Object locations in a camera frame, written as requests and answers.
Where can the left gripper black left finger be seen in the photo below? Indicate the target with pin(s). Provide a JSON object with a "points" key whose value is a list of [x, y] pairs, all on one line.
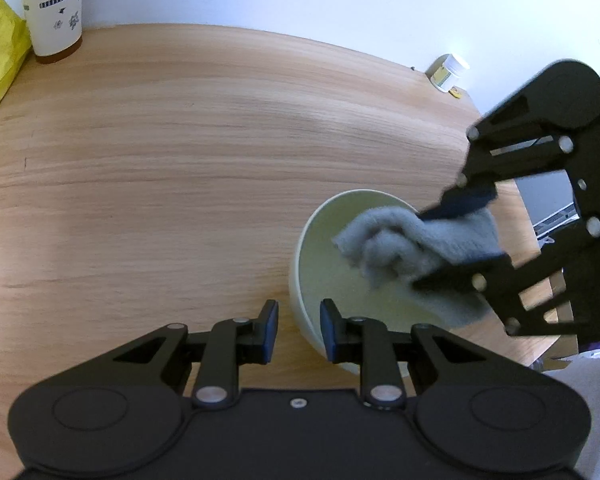
{"points": [[225, 348]]}

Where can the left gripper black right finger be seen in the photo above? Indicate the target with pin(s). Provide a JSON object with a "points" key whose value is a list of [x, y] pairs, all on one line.
{"points": [[369, 344]]}

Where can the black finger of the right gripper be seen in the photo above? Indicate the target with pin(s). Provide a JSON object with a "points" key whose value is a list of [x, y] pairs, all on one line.
{"points": [[475, 185], [574, 311]]}

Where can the pale green ceramic bowl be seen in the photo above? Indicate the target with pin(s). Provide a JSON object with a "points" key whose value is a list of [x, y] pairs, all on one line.
{"points": [[318, 271]]}

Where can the grey pink microfibre cloth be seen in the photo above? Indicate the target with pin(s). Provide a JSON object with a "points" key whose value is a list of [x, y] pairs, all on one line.
{"points": [[392, 245]]}

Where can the white grey appliance cabinet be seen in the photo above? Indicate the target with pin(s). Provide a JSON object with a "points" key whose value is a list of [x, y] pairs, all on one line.
{"points": [[549, 202]]}

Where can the yellow round token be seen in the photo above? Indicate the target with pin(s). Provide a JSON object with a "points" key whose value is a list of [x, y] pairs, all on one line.
{"points": [[456, 93]]}

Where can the white pill jar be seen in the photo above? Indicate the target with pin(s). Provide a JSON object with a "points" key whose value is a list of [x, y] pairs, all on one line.
{"points": [[446, 71]]}

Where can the white red travel cup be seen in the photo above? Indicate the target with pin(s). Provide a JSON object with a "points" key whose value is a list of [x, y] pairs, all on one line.
{"points": [[55, 28]]}

